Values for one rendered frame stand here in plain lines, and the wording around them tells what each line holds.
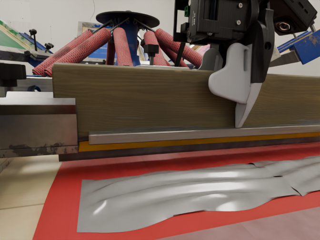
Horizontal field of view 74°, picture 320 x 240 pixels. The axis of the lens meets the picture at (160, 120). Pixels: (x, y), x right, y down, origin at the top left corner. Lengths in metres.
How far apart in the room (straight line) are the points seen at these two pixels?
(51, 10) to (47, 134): 4.34
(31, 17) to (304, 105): 4.42
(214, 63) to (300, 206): 0.19
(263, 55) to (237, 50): 0.03
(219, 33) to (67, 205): 0.20
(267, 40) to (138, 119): 0.15
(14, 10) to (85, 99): 4.43
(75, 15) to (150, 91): 4.28
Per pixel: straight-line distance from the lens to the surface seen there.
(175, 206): 0.17
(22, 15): 4.59
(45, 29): 4.48
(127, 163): 0.24
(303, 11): 0.32
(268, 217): 0.18
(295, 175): 0.25
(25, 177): 0.24
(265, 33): 0.25
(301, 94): 0.34
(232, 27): 0.25
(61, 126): 0.21
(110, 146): 0.24
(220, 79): 0.23
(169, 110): 0.23
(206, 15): 0.24
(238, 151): 0.31
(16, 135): 0.22
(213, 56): 0.30
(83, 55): 0.86
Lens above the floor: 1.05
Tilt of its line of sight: 11 degrees down
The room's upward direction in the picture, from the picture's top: 2 degrees clockwise
